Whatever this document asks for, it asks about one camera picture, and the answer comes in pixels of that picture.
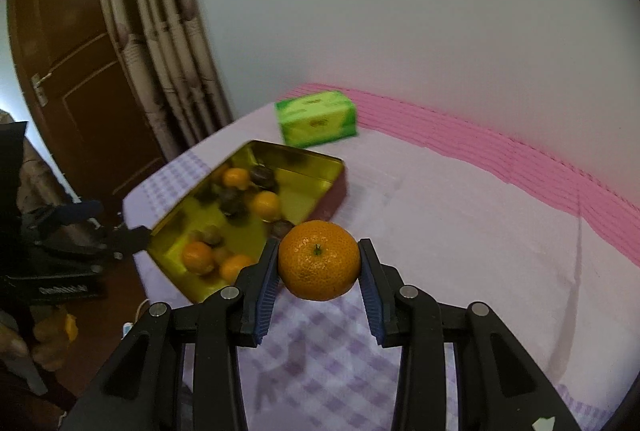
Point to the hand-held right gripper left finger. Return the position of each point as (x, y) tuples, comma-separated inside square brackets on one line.
[(265, 301)]

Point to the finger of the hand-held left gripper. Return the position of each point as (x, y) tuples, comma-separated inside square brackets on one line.
[(75, 211), (127, 240)]

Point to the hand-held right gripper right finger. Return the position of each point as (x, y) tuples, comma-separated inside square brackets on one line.
[(372, 306)]

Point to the orange mandarin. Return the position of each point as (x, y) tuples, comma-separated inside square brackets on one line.
[(197, 257), (236, 178), (235, 267), (319, 259), (265, 205)]

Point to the small brown longan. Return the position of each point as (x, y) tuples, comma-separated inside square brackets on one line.
[(210, 234), (221, 255)]

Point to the gold rectangular tin box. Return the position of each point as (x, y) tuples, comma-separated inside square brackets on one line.
[(300, 171)]

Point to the person's left hand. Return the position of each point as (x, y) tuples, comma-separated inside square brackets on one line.
[(47, 348)]

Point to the small orange object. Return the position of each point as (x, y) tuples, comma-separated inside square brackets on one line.
[(71, 327)]

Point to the brown wooden door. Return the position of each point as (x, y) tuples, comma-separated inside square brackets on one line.
[(85, 111)]

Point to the green tissue pack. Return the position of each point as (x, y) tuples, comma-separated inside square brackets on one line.
[(317, 118)]

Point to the beige patterned curtain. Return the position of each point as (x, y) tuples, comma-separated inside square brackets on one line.
[(165, 36)]

